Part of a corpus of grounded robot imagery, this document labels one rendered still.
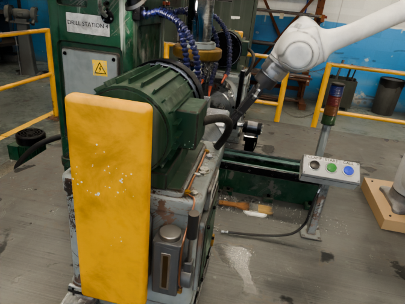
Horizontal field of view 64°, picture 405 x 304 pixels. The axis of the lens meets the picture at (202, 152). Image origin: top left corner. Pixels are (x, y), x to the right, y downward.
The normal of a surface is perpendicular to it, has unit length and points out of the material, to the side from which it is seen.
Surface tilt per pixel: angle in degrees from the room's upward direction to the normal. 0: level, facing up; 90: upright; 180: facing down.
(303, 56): 94
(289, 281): 0
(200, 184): 0
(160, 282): 90
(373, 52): 90
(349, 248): 0
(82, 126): 90
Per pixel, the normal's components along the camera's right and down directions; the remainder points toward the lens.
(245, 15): -0.20, 0.40
